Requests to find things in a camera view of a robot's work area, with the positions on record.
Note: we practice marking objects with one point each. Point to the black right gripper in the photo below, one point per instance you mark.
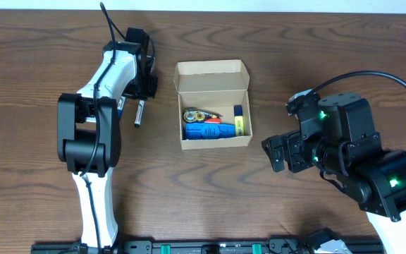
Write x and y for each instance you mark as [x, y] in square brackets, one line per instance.
[293, 144]

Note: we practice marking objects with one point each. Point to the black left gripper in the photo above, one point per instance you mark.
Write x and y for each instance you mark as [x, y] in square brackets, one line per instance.
[151, 89]

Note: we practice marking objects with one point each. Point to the blue whiteboard marker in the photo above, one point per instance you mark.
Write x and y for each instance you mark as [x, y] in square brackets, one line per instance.
[121, 104]

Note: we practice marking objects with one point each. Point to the black whiteboard marker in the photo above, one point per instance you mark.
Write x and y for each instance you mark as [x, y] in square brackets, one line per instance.
[139, 114]

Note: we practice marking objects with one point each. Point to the yellow highlighter pen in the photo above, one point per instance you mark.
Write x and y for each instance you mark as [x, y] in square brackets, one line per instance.
[239, 122]

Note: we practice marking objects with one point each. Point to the blue utility knife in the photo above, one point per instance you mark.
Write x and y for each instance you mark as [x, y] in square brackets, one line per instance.
[209, 131]

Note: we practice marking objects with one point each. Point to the red marker pen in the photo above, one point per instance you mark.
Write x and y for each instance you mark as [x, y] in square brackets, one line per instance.
[213, 120]

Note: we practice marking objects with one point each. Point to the cardboard box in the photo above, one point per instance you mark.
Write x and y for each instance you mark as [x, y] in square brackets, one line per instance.
[215, 86]

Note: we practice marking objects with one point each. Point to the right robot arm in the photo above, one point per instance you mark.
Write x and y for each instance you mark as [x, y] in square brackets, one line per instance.
[337, 135]

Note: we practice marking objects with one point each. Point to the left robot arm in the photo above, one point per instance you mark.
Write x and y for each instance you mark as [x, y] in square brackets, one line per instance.
[89, 135]

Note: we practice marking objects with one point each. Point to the black mounting rail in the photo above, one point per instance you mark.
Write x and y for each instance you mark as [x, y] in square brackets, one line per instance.
[321, 241]

